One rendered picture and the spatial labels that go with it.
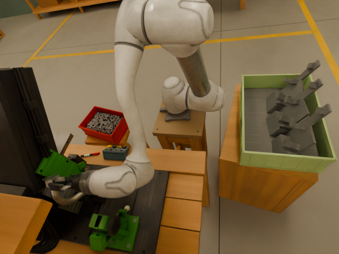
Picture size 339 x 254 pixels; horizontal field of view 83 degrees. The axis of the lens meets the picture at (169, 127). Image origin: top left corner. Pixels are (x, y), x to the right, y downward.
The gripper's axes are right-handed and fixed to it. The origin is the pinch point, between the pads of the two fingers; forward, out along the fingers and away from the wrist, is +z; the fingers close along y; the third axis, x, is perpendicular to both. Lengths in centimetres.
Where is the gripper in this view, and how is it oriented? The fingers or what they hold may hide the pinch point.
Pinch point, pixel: (55, 182)
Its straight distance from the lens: 99.4
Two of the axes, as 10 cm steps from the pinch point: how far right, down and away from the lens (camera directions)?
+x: 1.8, 9.8, 0.9
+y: -4.3, 1.6, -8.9
